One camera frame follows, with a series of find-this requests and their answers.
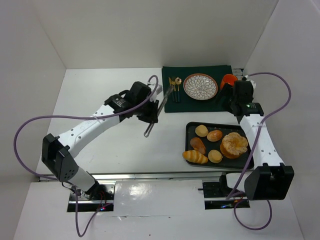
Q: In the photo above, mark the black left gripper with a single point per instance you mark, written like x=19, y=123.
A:
x=152, y=111

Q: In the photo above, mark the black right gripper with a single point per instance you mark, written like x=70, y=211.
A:
x=225, y=96

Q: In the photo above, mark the metal tongs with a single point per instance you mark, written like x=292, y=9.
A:
x=161, y=106

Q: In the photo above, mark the glazed round sesame bun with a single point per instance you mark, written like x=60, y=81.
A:
x=214, y=136

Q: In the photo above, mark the small pale round bun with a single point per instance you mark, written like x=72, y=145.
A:
x=201, y=131

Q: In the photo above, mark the brown oblong glazed bread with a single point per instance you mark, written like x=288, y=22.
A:
x=197, y=144

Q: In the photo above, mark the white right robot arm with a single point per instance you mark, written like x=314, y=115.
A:
x=265, y=175

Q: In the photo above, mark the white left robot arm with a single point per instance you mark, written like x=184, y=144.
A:
x=59, y=152

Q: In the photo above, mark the striped croissant bread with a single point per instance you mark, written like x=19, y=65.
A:
x=194, y=156

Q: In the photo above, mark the orange mug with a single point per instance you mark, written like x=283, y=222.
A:
x=228, y=80

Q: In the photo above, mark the floral patterned ceramic plate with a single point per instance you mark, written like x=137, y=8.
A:
x=200, y=87

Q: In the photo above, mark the dark green cloth placemat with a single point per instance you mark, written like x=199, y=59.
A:
x=187, y=104

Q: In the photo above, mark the black baking tray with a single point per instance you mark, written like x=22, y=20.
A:
x=213, y=145

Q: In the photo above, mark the small flat round bun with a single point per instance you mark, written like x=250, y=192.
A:
x=215, y=156

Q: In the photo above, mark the gold knife green handle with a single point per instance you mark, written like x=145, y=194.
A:
x=171, y=85

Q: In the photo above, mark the gold fork green handle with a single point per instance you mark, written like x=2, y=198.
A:
x=174, y=90

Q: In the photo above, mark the gold spoon green handle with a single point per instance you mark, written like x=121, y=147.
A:
x=178, y=82

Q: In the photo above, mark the large sugared ring bread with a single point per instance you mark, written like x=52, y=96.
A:
x=233, y=145

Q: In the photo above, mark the aluminium rail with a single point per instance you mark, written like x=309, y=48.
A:
x=159, y=176

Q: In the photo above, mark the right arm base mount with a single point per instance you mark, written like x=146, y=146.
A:
x=215, y=193

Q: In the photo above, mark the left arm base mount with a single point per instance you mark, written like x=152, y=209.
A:
x=103, y=200

